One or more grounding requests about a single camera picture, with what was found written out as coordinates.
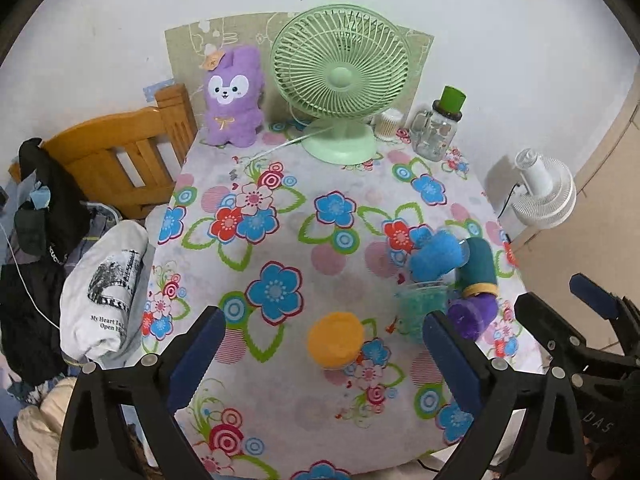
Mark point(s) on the white printed cloth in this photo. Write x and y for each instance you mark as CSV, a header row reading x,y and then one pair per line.
x,y
102,290

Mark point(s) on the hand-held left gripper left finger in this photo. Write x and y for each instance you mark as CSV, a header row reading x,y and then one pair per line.
x,y
195,357

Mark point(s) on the purple fuzzy cup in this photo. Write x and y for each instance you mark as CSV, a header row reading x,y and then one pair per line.
x,y
470,315

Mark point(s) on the clear green glitter cup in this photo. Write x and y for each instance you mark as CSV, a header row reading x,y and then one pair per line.
x,y
417,310

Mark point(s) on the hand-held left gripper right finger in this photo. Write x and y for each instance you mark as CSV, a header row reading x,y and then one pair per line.
x,y
450,360

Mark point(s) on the beige cartoon wall board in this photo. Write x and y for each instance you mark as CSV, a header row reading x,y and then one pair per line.
x,y
190,45

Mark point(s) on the floral tablecloth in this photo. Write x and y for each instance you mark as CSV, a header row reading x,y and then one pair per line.
x,y
300,240

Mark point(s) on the glass mug with green lid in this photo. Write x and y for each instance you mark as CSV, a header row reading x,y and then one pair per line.
x,y
440,127

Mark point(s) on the white floor fan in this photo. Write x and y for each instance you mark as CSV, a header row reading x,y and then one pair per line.
x,y
545,192

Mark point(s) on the wooden chair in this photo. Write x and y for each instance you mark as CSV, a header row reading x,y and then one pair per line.
x,y
120,155

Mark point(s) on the green desk fan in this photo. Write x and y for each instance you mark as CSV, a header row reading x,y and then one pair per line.
x,y
340,75

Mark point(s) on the purple plush toy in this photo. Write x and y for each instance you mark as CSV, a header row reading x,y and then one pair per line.
x,y
234,100

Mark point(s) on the teal cup with yellow band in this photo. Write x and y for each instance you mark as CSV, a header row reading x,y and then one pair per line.
x,y
478,265

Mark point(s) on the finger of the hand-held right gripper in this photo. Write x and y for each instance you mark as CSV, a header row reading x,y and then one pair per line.
x,y
542,327
597,297

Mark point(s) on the cream cloth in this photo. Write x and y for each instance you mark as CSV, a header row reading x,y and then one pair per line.
x,y
42,420

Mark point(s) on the black garment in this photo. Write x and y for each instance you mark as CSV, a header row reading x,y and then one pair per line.
x,y
37,240

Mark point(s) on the cotton swab container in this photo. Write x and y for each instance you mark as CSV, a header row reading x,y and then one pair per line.
x,y
387,125

